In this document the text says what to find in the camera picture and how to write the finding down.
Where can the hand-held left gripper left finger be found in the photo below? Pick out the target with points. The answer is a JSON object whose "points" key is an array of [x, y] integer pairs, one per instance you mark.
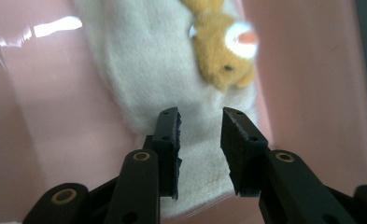
{"points": [[168, 149]]}

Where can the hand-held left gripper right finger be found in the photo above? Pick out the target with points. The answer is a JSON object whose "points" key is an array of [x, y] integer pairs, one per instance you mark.
{"points": [[243, 152]]}

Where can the cream fleece glove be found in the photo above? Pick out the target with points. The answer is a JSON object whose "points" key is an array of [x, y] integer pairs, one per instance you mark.
{"points": [[203, 174]]}

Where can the white towel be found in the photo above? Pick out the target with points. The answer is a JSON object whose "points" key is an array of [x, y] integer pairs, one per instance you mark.
{"points": [[159, 68]]}

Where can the pink plastic bin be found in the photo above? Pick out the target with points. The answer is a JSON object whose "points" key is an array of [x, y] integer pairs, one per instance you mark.
{"points": [[47, 109]]}

